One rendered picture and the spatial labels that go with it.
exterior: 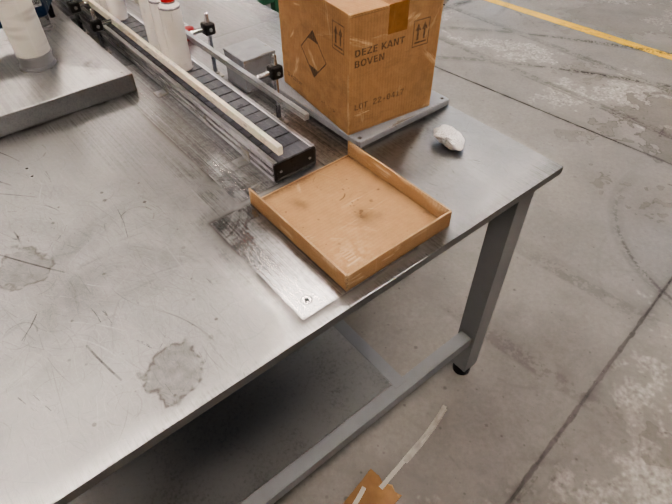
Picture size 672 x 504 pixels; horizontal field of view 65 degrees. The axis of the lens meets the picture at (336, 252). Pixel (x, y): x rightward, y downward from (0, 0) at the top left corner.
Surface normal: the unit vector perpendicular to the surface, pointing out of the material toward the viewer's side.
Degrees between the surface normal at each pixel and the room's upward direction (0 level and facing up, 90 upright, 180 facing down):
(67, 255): 0
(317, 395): 0
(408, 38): 90
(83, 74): 0
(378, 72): 90
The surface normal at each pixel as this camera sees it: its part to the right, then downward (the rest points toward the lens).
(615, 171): 0.00, -0.70
